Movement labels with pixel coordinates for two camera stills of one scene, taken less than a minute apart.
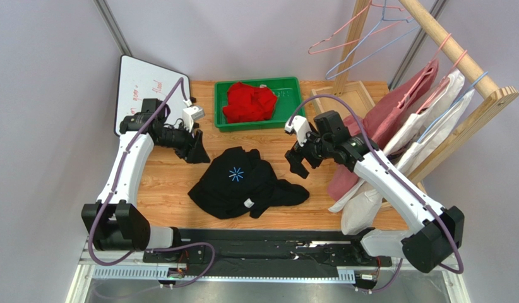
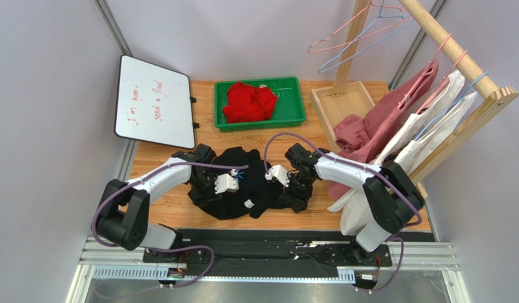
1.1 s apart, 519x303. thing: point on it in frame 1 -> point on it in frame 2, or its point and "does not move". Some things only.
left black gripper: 197,154 -> 204,199
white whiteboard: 137,81 does not move
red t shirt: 247,103 does not move
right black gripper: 304,153 -> 297,196
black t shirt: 235,182 does not move
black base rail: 265,253 does not move
